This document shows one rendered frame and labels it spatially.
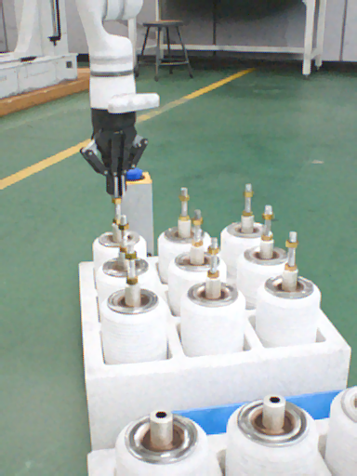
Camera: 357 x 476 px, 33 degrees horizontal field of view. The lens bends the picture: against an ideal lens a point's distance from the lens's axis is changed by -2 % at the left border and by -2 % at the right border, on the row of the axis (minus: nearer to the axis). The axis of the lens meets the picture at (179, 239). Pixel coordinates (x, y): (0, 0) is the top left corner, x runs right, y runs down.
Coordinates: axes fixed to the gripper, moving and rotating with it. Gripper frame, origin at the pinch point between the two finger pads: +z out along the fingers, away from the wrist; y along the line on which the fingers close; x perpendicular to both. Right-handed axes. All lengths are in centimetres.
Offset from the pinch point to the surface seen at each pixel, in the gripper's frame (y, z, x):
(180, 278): 0.1, 11.2, 17.6
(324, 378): -8.5, 22.0, 41.1
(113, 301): 14.1, 9.8, 19.4
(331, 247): -75, 35, -7
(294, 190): -107, 36, -49
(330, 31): -406, 3, -265
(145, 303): 10.8, 9.9, 22.6
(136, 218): -10.6, 11.6, -9.5
